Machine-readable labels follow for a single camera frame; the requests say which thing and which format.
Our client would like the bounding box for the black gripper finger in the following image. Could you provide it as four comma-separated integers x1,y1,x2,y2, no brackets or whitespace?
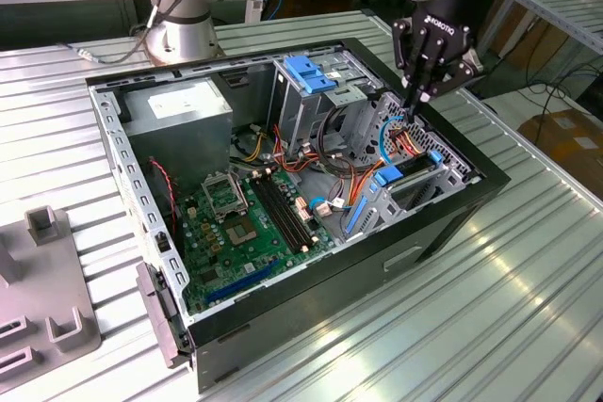
413,36,487,117
391,17,428,117

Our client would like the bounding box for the orange red power wire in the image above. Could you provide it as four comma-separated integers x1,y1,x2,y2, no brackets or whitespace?
389,126,428,157

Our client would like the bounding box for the long blue data wire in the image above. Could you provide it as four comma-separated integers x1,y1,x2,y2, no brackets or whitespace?
376,115,409,166

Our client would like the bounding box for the hard disk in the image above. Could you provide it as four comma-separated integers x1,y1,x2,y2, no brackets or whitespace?
345,150,447,237

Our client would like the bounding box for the grey disk bay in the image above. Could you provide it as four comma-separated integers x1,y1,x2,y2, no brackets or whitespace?
338,90,477,241

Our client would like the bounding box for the blue plastic drive latch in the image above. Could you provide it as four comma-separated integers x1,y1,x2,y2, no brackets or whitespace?
285,56,338,97

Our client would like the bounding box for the flat cardboard box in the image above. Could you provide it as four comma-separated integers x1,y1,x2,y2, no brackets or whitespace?
517,107,603,191

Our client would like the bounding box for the grey optical drive cage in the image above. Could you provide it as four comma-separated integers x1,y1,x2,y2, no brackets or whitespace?
270,51,383,153

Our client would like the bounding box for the black RAM slot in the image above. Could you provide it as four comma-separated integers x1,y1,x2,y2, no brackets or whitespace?
270,169,319,243
264,171,315,247
257,173,310,251
251,175,305,255

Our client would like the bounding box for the metal socket cover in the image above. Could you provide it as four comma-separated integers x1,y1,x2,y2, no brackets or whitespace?
201,169,250,222

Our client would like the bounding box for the CPU socket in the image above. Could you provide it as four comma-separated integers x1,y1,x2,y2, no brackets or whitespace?
223,216,260,248

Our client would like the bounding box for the grey power supply unit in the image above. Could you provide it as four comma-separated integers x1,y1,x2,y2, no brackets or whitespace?
120,76,235,196

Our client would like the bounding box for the black open PC case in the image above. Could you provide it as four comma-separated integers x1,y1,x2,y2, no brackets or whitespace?
84,37,513,394

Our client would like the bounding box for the green motherboard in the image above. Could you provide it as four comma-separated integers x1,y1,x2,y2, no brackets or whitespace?
178,169,338,316

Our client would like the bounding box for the blue expansion slot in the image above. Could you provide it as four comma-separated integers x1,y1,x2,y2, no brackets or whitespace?
204,258,279,307

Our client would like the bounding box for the grey plastic case latch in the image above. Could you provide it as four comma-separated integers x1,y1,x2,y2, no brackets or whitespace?
135,260,194,370

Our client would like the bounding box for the grey parts rack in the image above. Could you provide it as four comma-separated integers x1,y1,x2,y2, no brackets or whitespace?
0,206,103,382

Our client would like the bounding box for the black cable bundle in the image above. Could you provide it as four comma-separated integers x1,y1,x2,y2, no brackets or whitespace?
316,103,367,180

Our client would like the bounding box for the red orange wire bundle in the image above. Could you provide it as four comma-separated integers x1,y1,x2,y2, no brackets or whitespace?
270,123,326,177

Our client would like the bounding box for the short blue data wire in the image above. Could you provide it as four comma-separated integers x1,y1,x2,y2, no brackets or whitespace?
308,195,352,216

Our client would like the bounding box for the yellow wire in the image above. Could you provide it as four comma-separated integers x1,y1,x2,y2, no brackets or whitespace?
242,131,265,163

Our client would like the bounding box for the red black twisted wire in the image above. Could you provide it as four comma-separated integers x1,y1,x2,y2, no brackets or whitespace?
149,158,181,239

